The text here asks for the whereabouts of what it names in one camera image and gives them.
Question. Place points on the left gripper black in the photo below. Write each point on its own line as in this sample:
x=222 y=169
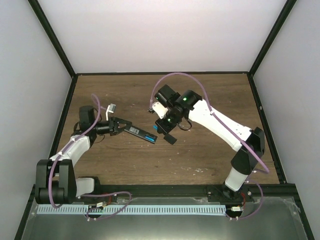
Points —
x=115 y=122

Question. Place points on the black frame post right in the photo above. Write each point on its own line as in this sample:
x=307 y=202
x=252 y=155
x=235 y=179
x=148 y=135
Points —
x=277 y=26

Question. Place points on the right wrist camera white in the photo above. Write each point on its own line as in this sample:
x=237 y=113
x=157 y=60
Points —
x=159 y=109

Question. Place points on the black remote control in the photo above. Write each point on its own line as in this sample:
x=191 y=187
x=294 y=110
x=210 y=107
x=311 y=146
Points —
x=140 y=133

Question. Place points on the black frame post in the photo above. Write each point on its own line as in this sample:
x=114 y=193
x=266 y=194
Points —
x=277 y=26
x=41 y=16

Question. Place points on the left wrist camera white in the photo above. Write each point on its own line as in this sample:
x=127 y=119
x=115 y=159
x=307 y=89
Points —
x=110 y=110

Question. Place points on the metal front plate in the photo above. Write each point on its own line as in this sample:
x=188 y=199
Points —
x=273 y=218

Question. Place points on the black frame post left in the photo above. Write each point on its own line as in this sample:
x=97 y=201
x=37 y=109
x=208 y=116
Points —
x=41 y=16

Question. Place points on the black battery cover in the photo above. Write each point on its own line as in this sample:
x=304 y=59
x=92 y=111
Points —
x=170 y=139

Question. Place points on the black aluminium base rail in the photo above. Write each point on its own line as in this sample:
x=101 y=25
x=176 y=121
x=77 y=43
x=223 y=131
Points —
x=213 y=192

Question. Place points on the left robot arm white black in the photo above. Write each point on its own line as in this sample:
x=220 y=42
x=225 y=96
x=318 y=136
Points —
x=56 y=183

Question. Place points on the light blue slotted cable duct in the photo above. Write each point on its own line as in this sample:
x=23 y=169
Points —
x=78 y=209

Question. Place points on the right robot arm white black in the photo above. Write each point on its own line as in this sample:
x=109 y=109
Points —
x=248 y=144

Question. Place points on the blue battery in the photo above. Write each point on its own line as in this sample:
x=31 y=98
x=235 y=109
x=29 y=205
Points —
x=150 y=138

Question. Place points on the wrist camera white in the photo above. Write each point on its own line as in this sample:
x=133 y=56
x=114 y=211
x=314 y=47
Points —
x=110 y=110
x=159 y=109

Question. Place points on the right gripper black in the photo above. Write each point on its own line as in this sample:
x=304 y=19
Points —
x=163 y=128

